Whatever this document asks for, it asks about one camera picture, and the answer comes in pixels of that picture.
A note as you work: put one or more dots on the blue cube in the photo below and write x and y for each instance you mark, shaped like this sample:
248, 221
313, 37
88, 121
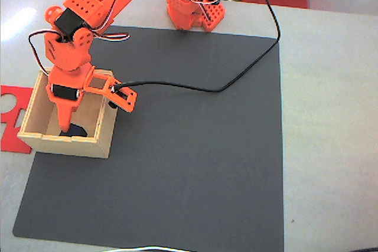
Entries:
78, 131

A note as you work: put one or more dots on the open wooden box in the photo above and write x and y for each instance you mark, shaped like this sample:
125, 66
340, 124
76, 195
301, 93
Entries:
68, 145

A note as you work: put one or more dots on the red cutout sheet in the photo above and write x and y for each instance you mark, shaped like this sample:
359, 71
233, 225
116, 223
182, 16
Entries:
11, 142

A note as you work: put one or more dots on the dark grey mat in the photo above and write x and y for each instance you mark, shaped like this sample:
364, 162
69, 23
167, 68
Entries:
177, 160

